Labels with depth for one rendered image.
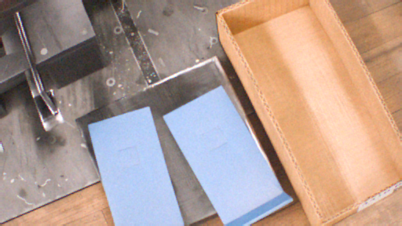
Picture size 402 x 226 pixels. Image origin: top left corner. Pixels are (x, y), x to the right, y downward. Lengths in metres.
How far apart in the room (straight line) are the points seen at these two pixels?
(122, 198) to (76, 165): 0.08
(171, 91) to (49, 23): 0.16
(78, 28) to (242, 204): 0.25
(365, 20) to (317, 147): 0.17
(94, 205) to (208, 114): 0.16
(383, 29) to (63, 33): 0.37
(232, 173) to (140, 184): 0.10
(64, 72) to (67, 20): 0.07
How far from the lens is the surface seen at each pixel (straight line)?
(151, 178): 0.91
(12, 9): 0.80
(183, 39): 0.98
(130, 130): 0.92
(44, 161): 0.96
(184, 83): 0.94
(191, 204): 0.90
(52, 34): 0.92
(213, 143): 0.91
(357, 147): 0.93
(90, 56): 0.94
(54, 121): 0.88
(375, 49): 0.98
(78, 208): 0.94
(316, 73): 0.96
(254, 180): 0.90
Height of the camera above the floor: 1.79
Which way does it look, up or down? 69 degrees down
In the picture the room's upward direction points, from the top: 12 degrees counter-clockwise
